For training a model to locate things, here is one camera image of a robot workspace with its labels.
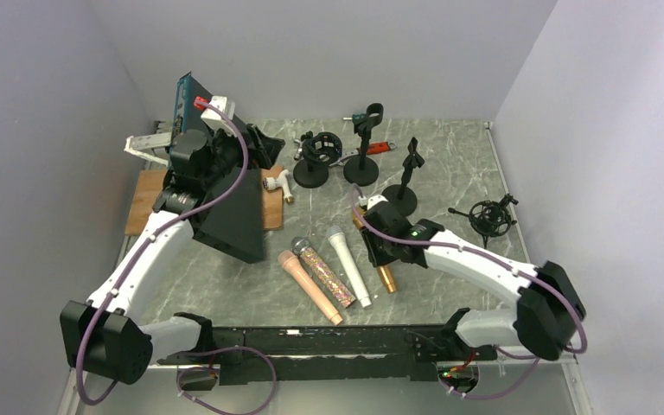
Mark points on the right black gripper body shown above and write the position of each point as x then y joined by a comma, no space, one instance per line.
379,247

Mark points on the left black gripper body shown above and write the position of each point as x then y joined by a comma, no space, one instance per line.
227,154

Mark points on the gold microphone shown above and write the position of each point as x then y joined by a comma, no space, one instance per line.
386,277

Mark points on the white microphone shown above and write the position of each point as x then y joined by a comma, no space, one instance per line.
338,241

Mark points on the tall black mic stand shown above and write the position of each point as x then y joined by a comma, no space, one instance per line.
400,195

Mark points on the glitter microphone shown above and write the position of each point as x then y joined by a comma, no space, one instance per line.
303,248

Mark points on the black clip round-base stand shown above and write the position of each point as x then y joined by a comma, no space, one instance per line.
360,169

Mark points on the pink microphone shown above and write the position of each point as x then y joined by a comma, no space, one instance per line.
291,264

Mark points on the black tripod shock-mount stand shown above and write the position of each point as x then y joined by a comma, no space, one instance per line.
490,219

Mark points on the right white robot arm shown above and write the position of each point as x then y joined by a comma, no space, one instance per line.
542,314

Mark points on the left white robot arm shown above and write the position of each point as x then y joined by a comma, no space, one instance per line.
101,335

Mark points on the white pipe fitting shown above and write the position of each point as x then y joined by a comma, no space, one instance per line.
281,181

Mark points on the wooden board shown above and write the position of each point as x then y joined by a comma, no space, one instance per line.
149,186

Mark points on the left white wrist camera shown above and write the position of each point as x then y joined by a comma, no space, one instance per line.
216,112

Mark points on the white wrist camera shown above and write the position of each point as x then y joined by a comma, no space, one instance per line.
216,112
374,200

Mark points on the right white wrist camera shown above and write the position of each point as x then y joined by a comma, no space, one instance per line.
374,200

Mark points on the black shock-mount round-base stand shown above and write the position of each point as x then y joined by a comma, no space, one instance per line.
318,152

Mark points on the blue network switch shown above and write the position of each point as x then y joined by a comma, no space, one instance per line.
234,225

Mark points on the white bracket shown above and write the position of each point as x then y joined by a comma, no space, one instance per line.
152,148

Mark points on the green handled screwdriver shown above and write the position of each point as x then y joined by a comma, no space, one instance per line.
356,119

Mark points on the red handled adjustable wrench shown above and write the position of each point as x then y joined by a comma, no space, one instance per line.
373,149

